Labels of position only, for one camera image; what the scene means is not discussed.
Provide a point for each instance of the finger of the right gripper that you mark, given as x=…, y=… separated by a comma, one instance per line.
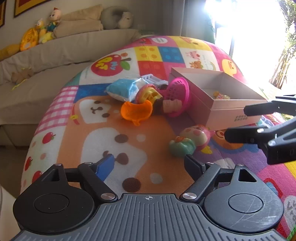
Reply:
x=249, y=134
x=281, y=104

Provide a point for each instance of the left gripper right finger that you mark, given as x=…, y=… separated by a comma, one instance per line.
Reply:
x=204, y=177

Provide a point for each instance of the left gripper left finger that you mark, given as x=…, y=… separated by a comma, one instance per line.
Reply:
x=93, y=176

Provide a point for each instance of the pink pig toy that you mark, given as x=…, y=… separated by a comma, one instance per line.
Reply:
x=194, y=138

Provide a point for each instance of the yellow toy camera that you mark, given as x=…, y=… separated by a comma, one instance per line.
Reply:
x=218, y=95

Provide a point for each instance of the orange plastic toy piece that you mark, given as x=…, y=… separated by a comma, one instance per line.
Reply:
x=136, y=113

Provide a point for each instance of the cream swirl toy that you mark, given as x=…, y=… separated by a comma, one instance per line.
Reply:
x=172, y=106

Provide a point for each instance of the black red keychain toy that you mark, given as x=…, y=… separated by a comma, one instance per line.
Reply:
x=158, y=104

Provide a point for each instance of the pink plastic net scoop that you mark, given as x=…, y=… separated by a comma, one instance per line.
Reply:
x=179, y=89

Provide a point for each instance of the pink gold cupcake toy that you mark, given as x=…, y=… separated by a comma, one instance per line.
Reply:
x=147, y=92

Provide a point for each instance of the pink cardboard box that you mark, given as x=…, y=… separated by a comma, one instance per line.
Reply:
x=217, y=100

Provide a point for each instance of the colourful cartoon play mat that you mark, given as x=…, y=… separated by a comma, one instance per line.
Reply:
x=83, y=123

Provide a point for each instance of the blue white tissue pack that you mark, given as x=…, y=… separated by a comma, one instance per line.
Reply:
x=125, y=89

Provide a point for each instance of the beige sofa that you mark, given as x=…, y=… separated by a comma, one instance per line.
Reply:
x=54, y=64

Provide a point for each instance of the small brown plush toy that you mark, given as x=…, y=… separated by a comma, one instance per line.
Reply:
x=18, y=77

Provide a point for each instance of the yellow pillow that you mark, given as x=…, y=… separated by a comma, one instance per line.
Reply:
x=9, y=51

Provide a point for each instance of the yellow tiger plush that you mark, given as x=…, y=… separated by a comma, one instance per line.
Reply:
x=32, y=36

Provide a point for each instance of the folded beige blanket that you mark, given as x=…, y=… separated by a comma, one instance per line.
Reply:
x=80, y=21

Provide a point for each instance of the grey bear neck pillow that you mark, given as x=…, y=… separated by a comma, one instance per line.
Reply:
x=116, y=17

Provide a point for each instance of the cartoon boy doll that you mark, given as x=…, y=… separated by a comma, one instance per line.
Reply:
x=46, y=32

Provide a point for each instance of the framed red picture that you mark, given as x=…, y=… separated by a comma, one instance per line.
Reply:
x=2, y=12
x=22, y=6

